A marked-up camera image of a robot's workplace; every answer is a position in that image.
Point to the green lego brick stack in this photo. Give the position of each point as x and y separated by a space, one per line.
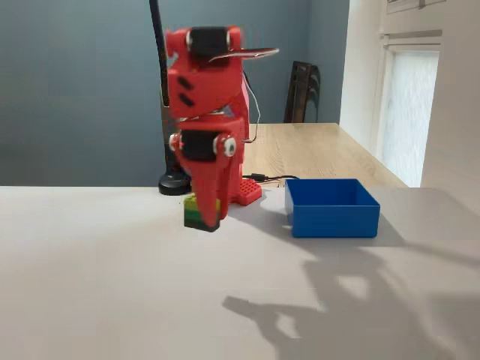
195 215

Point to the red robot arm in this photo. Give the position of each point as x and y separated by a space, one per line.
204 86

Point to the blue plastic bin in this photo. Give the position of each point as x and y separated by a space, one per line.
333 221

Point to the white framed window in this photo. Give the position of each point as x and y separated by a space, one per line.
408 112

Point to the black gooseneck stand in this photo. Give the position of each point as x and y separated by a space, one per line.
170 182

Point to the dark wooden chair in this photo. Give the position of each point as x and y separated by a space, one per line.
302 93

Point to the red perforated robot base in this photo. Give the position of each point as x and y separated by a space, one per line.
250 191

